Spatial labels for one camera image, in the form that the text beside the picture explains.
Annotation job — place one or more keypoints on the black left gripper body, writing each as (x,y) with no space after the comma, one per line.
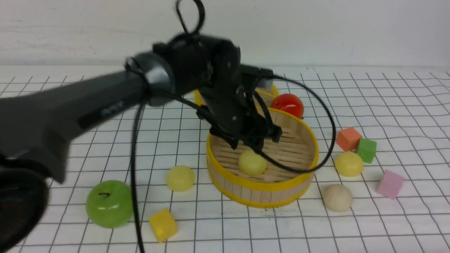
(212,66)

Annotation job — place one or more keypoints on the yellow bun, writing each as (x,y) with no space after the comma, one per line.
(251,163)
(349,164)
(180,178)

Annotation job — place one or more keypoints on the beige bun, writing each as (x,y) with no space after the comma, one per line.
(337,198)

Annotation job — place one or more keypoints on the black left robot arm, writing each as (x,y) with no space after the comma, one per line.
(37,129)

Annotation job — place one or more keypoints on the woven steamer lid yellow rim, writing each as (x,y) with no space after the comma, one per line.
(269,98)

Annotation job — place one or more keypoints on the bamboo steamer tray yellow rim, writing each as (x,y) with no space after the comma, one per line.
(297,148)

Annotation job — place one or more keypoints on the red tomato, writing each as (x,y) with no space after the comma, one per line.
(289,103)

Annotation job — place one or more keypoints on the orange cube block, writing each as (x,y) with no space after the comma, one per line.
(348,139)

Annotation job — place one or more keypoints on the yellow cube block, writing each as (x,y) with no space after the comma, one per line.
(163,225)

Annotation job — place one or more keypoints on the green cube block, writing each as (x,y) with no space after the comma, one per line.
(366,150)

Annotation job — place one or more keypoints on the green apple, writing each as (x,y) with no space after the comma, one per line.
(109,204)

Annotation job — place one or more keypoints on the white grid tablecloth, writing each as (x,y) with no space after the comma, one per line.
(404,109)

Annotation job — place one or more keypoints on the pink cube block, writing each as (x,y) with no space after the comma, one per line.
(390,184)

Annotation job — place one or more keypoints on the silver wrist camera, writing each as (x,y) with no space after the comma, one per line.
(264,83)

